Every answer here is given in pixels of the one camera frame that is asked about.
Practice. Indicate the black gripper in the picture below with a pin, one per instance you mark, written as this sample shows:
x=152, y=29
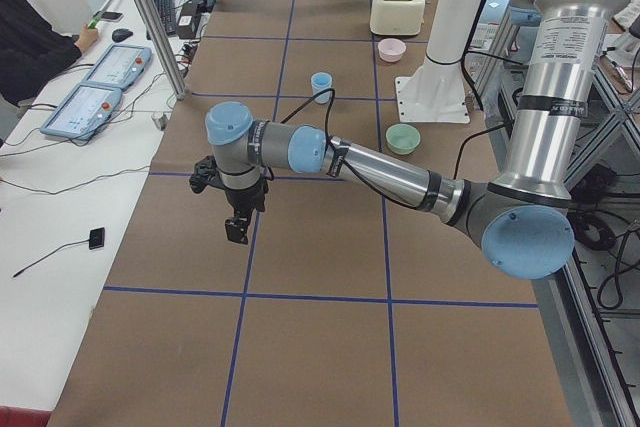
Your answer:
x=243, y=198

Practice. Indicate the light blue cup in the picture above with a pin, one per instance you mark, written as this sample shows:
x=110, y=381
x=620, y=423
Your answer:
x=321, y=92
x=320, y=81

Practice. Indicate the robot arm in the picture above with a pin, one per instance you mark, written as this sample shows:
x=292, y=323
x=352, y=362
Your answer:
x=518, y=217

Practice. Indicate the small black device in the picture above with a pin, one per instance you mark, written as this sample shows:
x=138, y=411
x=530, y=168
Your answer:
x=96, y=238

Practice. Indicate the green bowl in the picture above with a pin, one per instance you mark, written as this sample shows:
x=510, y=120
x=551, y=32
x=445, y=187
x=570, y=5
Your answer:
x=402, y=139

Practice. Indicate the lower teach pendant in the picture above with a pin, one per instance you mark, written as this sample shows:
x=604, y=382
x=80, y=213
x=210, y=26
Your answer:
x=82, y=112

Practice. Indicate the teach pendant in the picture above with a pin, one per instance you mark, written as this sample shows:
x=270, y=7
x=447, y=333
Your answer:
x=119, y=66
x=82, y=112

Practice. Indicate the upper teach pendant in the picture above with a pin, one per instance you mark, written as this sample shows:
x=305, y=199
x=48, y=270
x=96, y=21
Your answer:
x=119, y=66

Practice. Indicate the black computer mouse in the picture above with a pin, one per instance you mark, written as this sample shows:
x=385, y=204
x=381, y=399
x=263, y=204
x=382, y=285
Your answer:
x=121, y=34

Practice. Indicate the pink bowl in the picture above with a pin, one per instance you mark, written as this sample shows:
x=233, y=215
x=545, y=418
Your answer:
x=391, y=50

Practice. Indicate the black keyboard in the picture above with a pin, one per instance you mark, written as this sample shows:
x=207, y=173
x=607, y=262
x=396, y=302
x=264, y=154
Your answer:
x=167, y=15

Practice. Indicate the black phone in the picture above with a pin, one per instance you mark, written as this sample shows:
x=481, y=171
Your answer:
x=111, y=16

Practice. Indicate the cream toaster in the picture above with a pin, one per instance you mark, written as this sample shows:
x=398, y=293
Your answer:
x=397, y=18

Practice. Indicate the person at desk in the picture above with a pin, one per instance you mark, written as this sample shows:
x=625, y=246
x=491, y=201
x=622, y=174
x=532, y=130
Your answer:
x=32, y=53

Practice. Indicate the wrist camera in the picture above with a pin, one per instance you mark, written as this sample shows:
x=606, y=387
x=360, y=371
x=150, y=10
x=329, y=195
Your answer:
x=202, y=174

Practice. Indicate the aluminium frame post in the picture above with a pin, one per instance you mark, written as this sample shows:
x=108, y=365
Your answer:
x=163, y=50

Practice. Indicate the white pedestal column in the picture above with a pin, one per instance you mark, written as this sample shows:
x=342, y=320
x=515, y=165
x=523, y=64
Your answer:
x=435, y=93

